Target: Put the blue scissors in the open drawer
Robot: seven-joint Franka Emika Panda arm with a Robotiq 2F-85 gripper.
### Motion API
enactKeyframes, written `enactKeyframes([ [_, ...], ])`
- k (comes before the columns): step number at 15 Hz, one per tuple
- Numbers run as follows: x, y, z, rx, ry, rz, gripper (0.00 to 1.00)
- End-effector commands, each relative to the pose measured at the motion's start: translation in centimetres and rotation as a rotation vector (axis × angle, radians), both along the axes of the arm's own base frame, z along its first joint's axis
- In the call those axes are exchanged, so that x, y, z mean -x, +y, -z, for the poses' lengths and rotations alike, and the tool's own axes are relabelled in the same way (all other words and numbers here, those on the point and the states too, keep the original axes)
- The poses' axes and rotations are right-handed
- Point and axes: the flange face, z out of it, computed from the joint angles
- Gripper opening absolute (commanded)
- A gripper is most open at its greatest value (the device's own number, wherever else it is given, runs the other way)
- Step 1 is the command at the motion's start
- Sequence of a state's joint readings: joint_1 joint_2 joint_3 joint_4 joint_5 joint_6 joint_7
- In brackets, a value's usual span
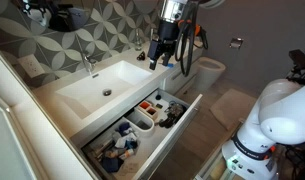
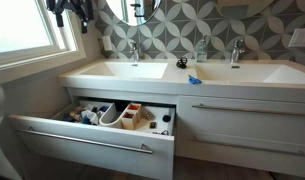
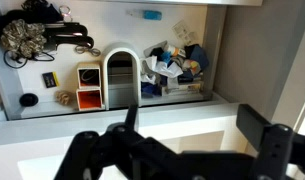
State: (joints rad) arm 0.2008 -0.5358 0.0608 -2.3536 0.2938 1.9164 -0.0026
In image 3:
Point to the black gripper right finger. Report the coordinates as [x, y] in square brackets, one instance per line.
[275, 146]

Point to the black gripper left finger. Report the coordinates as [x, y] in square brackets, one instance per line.
[92, 156]

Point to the small metal scissors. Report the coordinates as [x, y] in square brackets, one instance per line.
[88, 50]

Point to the white open drawer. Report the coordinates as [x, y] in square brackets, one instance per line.
[125, 30]

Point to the wooden orange two-compartment box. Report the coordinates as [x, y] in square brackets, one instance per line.
[89, 100]

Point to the beige scrunchie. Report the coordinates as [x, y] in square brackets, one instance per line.
[64, 97]

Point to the white arch organizer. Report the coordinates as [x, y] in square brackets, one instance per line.
[105, 76]

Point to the black round disk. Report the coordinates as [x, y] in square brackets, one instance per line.
[28, 100]

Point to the small blue yellow box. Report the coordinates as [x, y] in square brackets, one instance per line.
[51, 80]

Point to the dark blue cloth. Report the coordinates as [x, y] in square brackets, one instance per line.
[150, 90]

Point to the white double sink vanity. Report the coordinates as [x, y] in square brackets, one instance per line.
[192, 116]

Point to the flat printed box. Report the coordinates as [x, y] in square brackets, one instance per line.
[188, 88]

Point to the dark blue box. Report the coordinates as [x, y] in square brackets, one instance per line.
[198, 55]

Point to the white orange small bottle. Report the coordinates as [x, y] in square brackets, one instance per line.
[175, 50]

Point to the camouflage scrunchie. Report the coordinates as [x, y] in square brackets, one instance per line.
[22, 38]

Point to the white paper packet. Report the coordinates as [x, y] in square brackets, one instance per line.
[183, 31]

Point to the black cloth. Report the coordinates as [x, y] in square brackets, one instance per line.
[42, 13]

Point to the blue white tube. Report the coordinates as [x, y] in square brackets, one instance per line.
[152, 15]

